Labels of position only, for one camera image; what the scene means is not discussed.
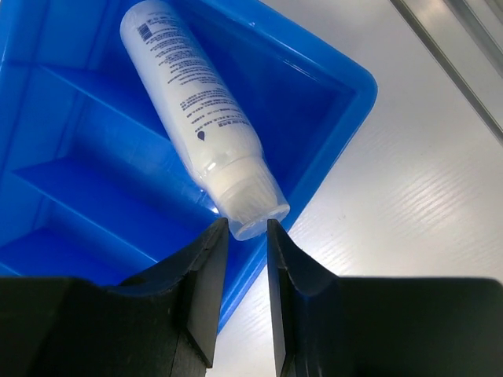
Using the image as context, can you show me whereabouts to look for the white lotion bottle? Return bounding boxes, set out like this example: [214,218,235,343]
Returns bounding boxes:
[119,1,290,241]

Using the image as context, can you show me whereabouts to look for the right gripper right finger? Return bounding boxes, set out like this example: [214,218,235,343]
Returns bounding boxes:
[267,220,502,376]

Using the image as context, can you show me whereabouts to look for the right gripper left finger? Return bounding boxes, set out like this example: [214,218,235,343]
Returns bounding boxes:
[1,218,229,376]

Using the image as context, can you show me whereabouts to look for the blue plastic organizer bin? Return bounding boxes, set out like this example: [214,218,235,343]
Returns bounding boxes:
[0,0,379,335]

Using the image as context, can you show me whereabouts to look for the aluminium rail right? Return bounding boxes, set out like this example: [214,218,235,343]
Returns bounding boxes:
[391,1,502,142]

